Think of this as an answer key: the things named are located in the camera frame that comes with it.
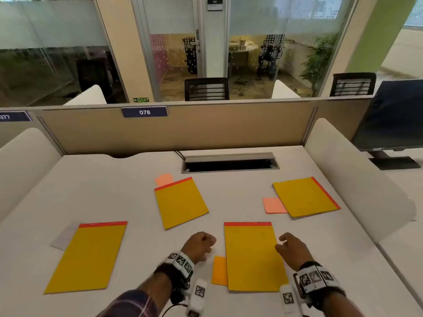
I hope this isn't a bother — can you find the person's left hand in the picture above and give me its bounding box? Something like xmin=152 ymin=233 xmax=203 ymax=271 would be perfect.
xmin=181 ymin=231 xmax=217 ymax=265

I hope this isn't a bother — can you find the person's right hand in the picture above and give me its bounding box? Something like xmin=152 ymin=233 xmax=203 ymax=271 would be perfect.
xmin=275 ymin=232 xmax=315 ymax=271

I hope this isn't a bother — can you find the orange sticky note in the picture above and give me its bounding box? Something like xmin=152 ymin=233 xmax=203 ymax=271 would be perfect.
xmin=211 ymin=255 xmax=229 ymax=287

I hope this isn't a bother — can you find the yellow notepad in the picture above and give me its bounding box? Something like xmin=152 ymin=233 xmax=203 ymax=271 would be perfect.
xmin=224 ymin=221 xmax=289 ymax=293
xmin=44 ymin=221 xmax=128 ymax=295
xmin=154 ymin=177 xmax=209 ymax=231
xmin=272 ymin=177 xmax=341 ymax=220

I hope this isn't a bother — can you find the pink sticky note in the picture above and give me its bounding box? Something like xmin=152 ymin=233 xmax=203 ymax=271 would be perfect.
xmin=262 ymin=197 xmax=289 ymax=215
xmin=155 ymin=173 xmax=174 ymax=188

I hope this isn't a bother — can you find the white lined sticky note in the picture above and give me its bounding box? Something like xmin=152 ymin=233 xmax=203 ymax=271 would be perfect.
xmin=50 ymin=222 xmax=81 ymax=251

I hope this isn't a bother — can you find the person's left forearm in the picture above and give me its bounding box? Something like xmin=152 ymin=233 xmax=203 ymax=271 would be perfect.
xmin=96 ymin=263 xmax=179 ymax=317

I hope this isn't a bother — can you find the person's right forearm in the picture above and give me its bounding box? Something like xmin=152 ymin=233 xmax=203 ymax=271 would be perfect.
xmin=322 ymin=290 xmax=366 ymax=317

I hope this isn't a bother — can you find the white desk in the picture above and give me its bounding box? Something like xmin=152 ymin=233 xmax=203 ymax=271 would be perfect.
xmin=363 ymin=150 xmax=423 ymax=296
xmin=0 ymin=145 xmax=414 ymax=317

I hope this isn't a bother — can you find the blue desk number plate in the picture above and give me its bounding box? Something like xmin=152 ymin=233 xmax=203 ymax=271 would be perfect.
xmin=120 ymin=106 xmax=168 ymax=118
xmin=0 ymin=111 xmax=33 ymax=122

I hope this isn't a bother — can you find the left marker wristband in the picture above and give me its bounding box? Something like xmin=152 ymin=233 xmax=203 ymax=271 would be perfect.
xmin=153 ymin=251 xmax=196 ymax=306

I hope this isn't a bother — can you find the marker wristband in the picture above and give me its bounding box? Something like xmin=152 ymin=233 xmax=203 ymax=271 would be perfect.
xmin=153 ymin=251 xmax=196 ymax=306
xmin=292 ymin=260 xmax=346 ymax=311

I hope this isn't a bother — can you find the right marker wristband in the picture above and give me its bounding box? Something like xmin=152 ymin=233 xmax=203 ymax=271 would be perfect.
xmin=292 ymin=260 xmax=346 ymax=311

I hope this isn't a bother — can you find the white side divider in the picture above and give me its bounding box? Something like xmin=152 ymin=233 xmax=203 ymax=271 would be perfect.
xmin=304 ymin=118 xmax=417 ymax=243
xmin=63 ymin=84 xmax=108 ymax=106
xmin=0 ymin=128 xmax=63 ymax=223
xmin=271 ymin=79 xmax=302 ymax=100

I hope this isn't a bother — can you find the beige partition panel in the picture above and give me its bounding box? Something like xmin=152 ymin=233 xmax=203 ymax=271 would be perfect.
xmin=0 ymin=108 xmax=65 ymax=155
xmin=33 ymin=101 xmax=319 ymax=157
xmin=302 ymin=97 xmax=374 ymax=146

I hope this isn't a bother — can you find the black mesh office chair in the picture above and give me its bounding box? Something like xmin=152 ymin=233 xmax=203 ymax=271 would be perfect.
xmin=184 ymin=77 xmax=230 ymax=102
xmin=329 ymin=72 xmax=377 ymax=97

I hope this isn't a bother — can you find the black computer monitor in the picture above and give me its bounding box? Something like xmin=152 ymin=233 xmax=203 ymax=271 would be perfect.
xmin=351 ymin=79 xmax=423 ymax=171

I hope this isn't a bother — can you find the green potted plant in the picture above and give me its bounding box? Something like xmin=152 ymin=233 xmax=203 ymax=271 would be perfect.
xmin=299 ymin=34 xmax=339 ymax=96

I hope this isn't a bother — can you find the black swivel office chair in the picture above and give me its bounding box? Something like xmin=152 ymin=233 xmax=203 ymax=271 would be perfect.
xmin=256 ymin=34 xmax=286 ymax=81
xmin=182 ymin=36 xmax=199 ymax=75
xmin=76 ymin=57 xmax=115 ymax=100

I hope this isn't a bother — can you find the round meeting table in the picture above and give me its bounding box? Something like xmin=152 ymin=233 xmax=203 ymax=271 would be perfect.
xmin=228 ymin=42 xmax=260 ymax=78

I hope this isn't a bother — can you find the white glass room door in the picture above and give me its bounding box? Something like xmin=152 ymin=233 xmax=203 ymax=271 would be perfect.
xmin=198 ymin=0 xmax=230 ymax=80

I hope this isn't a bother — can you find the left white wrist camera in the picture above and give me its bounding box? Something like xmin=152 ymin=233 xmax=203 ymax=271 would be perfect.
xmin=186 ymin=279 xmax=208 ymax=317

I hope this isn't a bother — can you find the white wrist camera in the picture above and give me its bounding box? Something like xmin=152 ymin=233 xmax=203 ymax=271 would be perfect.
xmin=279 ymin=284 xmax=303 ymax=317
xmin=186 ymin=279 xmax=208 ymax=317

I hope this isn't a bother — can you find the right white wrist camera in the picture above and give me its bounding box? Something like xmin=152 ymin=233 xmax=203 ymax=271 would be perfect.
xmin=279 ymin=284 xmax=303 ymax=317

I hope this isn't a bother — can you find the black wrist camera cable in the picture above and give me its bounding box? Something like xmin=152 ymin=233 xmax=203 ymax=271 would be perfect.
xmin=160 ymin=303 xmax=189 ymax=317

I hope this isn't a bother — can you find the grey open cable tray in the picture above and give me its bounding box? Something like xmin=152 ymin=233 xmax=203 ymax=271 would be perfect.
xmin=181 ymin=152 xmax=280 ymax=174

